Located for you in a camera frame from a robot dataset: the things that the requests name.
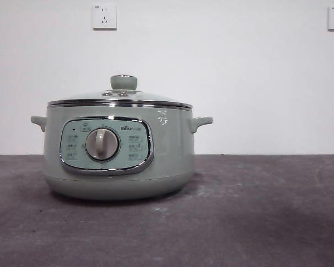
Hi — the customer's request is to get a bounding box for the glass lid with green knob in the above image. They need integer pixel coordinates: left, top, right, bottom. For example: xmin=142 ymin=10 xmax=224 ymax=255
xmin=47 ymin=74 xmax=193 ymax=108

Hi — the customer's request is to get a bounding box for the pale green electric cooking pot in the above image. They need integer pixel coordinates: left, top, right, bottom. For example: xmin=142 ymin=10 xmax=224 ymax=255
xmin=31 ymin=104 xmax=214 ymax=201

